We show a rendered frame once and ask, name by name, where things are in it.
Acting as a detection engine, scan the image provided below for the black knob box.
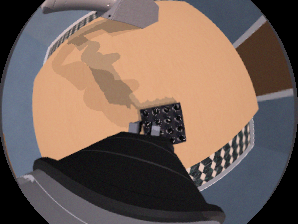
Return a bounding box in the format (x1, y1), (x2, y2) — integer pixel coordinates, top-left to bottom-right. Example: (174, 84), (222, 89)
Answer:
(140, 102), (186, 145)

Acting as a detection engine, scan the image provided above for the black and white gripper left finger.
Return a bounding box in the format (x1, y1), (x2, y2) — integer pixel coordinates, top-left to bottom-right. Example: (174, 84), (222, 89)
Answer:
(128, 120), (143, 134)

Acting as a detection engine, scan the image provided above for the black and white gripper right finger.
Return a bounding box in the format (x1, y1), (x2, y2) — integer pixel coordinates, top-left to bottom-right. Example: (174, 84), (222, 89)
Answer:
(150, 122), (160, 136)

